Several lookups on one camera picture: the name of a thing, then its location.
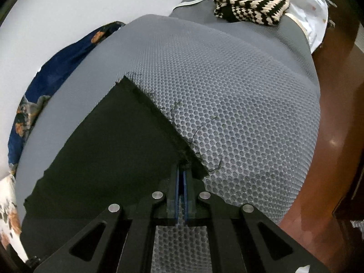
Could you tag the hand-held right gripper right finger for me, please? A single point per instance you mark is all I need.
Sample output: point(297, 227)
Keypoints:
point(185, 189)

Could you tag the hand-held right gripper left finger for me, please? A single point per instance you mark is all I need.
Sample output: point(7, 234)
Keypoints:
point(178, 189)

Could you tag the black pants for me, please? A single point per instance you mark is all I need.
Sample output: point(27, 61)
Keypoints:
point(113, 148)

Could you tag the grey mesh mat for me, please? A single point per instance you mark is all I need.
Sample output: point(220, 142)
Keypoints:
point(227, 105)

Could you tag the blue floral blanket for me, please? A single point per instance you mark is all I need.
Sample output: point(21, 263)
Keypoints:
point(57, 71)

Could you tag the grey mattress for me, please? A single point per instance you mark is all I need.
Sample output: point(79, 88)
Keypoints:
point(284, 37)

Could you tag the black cream striped knitted cloth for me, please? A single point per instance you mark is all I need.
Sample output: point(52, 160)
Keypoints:
point(250, 2)

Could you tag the white printed cloth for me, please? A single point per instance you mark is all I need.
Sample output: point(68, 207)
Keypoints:
point(307, 8)

